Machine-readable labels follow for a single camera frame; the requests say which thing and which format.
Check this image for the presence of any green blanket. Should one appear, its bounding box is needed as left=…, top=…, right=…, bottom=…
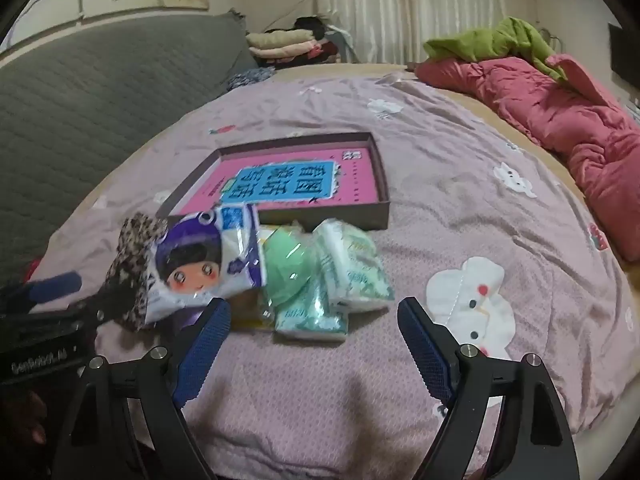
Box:
left=423, top=16, right=566, bottom=81

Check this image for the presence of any leopard print scrunchie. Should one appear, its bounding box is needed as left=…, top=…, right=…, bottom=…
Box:
left=101, top=211, right=168, bottom=332

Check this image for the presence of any green makeup sponge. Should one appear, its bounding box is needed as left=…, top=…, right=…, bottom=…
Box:
left=262, top=226, right=320, bottom=310

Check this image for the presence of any pink and blue book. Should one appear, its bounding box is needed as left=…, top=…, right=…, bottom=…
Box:
left=170, top=142, right=380, bottom=216

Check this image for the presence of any pink patterned bed sheet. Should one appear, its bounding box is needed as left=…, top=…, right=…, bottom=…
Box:
left=36, top=77, right=639, bottom=479

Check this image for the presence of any pink quilted comforter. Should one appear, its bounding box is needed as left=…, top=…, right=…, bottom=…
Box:
left=416, top=54, right=639, bottom=262

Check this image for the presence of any stack of folded clothes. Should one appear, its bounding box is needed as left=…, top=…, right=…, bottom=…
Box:
left=246, top=16, right=349, bottom=70

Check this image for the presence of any dark patterned cloth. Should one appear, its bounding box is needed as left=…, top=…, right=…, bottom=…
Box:
left=227, top=67, right=276, bottom=91

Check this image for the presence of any green floral tissue pack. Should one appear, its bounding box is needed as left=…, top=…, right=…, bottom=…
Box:
left=312, top=219, right=395, bottom=314

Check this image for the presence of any white pleated curtain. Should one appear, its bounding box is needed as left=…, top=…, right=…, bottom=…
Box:
left=317, top=0, right=535, bottom=64

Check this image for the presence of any shallow dark cardboard box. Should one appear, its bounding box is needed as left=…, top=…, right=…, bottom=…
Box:
left=157, top=132, right=390, bottom=231

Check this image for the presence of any purple cartoon tissue pack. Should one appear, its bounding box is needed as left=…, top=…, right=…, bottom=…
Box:
left=143, top=204, right=267, bottom=325

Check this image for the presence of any grey quilted headboard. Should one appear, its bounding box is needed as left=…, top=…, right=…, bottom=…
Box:
left=1, top=12, right=255, bottom=281

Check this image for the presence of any person's left hand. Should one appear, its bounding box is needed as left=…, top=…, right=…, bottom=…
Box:
left=20, top=391, right=48, bottom=446

